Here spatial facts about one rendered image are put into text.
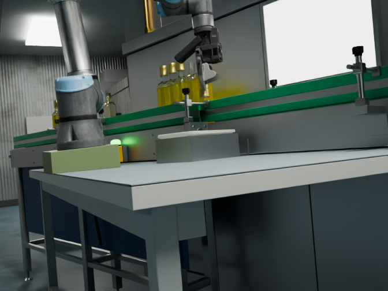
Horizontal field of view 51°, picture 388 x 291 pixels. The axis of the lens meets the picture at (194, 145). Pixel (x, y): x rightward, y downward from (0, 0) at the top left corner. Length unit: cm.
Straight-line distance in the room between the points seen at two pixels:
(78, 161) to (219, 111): 57
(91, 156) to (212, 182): 71
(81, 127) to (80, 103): 7
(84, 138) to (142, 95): 98
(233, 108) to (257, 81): 19
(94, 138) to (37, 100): 708
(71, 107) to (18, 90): 707
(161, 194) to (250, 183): 15
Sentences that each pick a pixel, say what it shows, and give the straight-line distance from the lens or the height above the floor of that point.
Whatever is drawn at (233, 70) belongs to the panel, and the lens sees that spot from 170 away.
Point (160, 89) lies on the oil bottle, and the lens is 180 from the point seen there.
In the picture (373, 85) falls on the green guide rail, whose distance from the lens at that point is 122.
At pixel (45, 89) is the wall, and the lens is 839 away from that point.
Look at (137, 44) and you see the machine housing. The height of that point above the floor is 136.
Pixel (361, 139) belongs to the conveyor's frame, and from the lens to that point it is 121.
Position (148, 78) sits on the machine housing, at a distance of 217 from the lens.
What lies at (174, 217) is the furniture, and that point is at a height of 69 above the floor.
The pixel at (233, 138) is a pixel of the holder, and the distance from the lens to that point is 135.
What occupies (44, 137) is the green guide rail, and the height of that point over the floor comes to 92.
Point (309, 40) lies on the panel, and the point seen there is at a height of 113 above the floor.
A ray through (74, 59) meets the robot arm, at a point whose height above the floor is 112.
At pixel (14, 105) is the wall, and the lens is 830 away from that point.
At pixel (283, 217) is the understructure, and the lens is 162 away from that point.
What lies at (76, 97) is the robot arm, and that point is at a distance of 128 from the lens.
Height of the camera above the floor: 79
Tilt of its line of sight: level
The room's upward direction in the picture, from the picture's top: 5 degrees counter-clockwise
